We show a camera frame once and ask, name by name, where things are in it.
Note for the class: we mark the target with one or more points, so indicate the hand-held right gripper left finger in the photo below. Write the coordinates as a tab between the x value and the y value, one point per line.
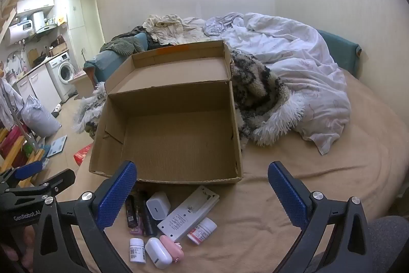
116	196

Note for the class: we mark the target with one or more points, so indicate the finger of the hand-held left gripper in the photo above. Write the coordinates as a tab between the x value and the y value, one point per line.
28	170
54	182

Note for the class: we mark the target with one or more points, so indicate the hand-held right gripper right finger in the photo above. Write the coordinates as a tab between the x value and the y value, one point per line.
287	196

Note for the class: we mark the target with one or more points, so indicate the pink perfume bottle black cap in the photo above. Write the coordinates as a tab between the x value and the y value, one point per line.
131	215

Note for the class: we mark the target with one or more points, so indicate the black tube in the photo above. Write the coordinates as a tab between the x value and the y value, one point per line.
147	221

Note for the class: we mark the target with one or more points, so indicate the white charger plug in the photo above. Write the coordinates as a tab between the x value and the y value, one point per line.
158	205

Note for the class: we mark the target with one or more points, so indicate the white pill bottle blue label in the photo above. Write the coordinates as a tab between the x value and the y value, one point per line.
137	250

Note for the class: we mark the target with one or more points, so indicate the white earbuds case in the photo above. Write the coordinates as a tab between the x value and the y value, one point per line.
156	252

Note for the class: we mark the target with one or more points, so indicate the white rectangular device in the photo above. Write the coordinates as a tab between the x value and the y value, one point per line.
182	218

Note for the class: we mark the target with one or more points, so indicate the pink case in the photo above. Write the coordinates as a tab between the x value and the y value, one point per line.
174	247

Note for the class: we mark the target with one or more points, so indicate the white pill bottle red label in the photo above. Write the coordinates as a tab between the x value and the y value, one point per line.
203	229

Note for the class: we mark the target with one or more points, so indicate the person's left hand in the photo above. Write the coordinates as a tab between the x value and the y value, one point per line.
27	239

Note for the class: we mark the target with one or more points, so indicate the wooden rack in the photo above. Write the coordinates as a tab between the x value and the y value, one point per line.
16	145

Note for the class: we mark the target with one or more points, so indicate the beige bed sheet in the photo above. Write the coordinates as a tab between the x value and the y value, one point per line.
319	183

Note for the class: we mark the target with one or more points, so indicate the bathroom scale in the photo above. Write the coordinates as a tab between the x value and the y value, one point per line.
57	145

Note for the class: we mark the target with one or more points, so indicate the red packet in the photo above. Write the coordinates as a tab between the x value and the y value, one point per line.
82	154

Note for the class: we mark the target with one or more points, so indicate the grey plastic bag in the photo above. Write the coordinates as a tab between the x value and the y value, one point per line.
38	119

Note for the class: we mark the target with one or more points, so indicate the white hanging garment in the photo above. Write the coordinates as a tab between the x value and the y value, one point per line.
11	100

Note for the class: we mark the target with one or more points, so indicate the white kitchen counter cabinet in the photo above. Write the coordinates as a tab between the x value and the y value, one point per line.
38	84

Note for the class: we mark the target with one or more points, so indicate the small beige table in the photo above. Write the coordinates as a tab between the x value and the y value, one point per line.
81	84

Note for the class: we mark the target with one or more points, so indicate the white washing machine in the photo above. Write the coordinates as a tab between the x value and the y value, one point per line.
62	74

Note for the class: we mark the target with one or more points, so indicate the furry black and white blanket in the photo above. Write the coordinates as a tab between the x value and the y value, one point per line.
255	94

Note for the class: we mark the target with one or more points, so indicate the small cardboard box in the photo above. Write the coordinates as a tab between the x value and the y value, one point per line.
59	47

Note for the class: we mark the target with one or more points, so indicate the teal sofa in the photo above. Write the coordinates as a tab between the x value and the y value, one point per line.
102	63

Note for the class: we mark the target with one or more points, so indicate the white water heater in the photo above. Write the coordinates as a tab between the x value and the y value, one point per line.
20	31

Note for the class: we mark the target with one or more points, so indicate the white duvet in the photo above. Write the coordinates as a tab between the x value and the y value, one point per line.
287	52

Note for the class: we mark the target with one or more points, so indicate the white range hood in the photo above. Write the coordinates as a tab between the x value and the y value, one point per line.
38	22

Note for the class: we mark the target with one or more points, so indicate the green knitted cloth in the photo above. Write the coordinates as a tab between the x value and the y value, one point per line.
123	44

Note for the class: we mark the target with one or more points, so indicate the teal headboard cushion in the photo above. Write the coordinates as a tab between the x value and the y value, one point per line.
342	49

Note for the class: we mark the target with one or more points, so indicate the dark garment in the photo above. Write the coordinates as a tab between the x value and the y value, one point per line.
140	30

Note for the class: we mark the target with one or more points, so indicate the cream clothes pile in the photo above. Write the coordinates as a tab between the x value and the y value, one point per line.
163	30

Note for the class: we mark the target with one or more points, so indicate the white wall cabinet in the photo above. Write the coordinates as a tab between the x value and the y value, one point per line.
35	4

